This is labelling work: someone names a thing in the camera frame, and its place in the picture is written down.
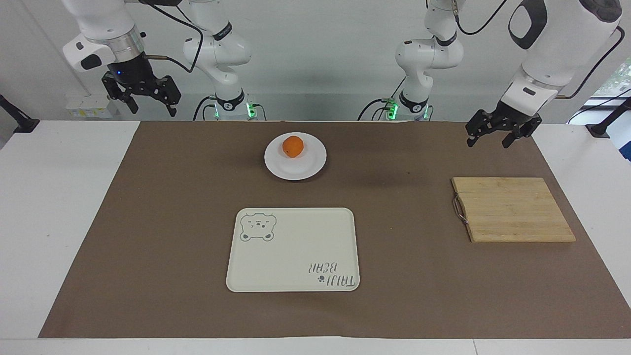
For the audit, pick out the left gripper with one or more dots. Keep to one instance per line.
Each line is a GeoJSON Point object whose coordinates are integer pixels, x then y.
{"type": "Point", "coordinates": [510, 120]}

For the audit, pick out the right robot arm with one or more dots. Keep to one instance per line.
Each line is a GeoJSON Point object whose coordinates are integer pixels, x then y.
{"type": "Point", "coordinates": [219, 49]}

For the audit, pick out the white wall socket strip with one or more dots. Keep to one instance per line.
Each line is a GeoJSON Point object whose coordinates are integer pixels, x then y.
{"type": "Point", "coordinates": [88, 106]}

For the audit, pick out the orange fruit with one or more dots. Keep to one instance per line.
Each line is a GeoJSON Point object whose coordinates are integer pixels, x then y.
{"type": "Point", "coordinates": [293, 146]}

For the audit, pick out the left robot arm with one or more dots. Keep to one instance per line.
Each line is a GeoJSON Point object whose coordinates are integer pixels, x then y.
{"type": "Point", "coordinates": [557, 44]}

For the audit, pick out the wooden cutting board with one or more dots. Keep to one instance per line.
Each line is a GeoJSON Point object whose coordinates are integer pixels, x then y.
{"type": "Point", "coordinates": [512, 209]}

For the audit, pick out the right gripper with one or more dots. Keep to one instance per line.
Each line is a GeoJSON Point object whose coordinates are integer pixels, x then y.
{"type": "Point", "coordinates": [129, 70]}

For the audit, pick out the black stand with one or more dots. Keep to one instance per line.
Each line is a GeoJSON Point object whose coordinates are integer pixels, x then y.
{"type": "Point", "coordinates": [609, 121]}
{"type": "Point", "coordinates": [17, 118]}

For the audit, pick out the white round plate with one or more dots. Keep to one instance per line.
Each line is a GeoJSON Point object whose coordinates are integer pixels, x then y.
{"type": "Point", "coordinates": [296, 162]}

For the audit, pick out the cream tray with bear print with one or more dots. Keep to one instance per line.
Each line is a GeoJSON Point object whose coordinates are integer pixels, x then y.
{"type": "Point", "coordinates": [293, 251]}

